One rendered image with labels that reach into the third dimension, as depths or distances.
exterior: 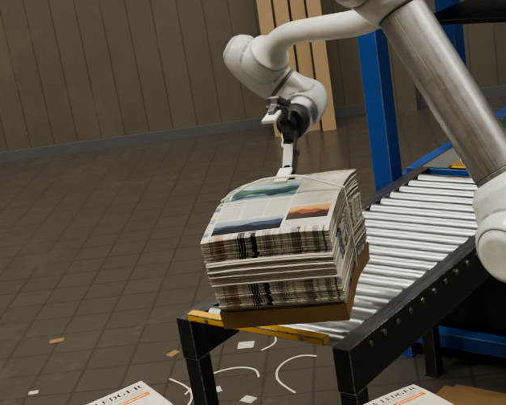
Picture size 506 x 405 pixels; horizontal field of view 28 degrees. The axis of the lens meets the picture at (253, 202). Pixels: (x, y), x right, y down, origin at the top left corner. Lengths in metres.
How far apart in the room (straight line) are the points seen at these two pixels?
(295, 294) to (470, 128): 0.53
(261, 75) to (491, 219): 0.82
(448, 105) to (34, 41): 6.57
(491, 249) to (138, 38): 6.42
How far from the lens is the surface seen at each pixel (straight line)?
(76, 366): 4.50
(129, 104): 8.23
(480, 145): 1.93
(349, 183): 2.36
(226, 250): 2.15
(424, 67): 1.96
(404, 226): 3.15
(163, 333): 4.63
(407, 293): 2.65
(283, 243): 2.11
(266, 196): 2.29
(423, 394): 2.12
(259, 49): 2.46
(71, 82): 8.29
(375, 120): 3.76
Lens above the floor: 1.86
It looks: 17 degrees down
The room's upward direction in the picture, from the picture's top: 9 degrees counter-clockwise
